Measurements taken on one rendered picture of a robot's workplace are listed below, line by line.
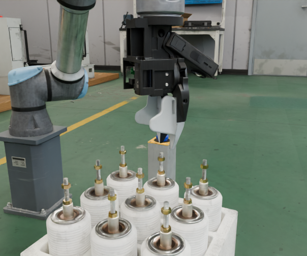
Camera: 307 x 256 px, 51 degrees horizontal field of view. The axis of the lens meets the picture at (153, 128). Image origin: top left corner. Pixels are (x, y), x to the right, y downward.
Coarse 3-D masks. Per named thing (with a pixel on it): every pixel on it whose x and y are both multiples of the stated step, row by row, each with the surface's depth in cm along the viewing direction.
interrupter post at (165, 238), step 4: (160, 232) 61; (160, 236) 62; (164, 236) 61; (168, 236) 61; (160, 240) 62; (164, 240) 61; (168, 240) 61; (160, 244) 62; (164, 244) 61; (168, 244) 61
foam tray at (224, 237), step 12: (180, 204) 92; (228, 216) 85; (228, 228) 80; (216, 240) 75; (228, 240) 80; (24, 252) 71; (36, 252) 71; (48, 252) 75; (216, 252) 71; (228, 252) 82
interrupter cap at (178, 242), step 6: (156, 234) 65; (174, 234) 65; (150, 240) 63; (156, 240) 63; (174, 240) 63; (180, 240) 63; (150, 246) 61; (156, 246) 61; (174, 246) 61; (180, 246) 61; (156, 252) 59; (162, 252) 59; (168, 252) 59; (174, 252) 59; (180, 252) 60
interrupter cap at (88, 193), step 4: (88, 188) 84; (92, 188) 84; (104, 188) 84; (108, 188) 84; (84, 192) 82; (88, 192) 82; (92, 192) 83; (104, 192) 83; (108, 192) 82; (84, 196) 81; (88, 196) 80; (92, 196) 80; (96, 196) 80; (100, 196) 80; (104, 196) 80; (96, 200) 79
